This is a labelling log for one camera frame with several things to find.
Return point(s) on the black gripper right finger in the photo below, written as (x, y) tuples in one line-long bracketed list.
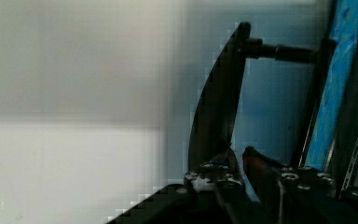
[(285, 190)]

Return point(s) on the black oven door handle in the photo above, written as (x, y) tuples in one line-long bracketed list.
[(215, 115)]

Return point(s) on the black toaster oven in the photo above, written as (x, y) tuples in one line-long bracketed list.
[(303, 114)]

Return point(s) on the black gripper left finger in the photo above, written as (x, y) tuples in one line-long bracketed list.
[(219, 178)]

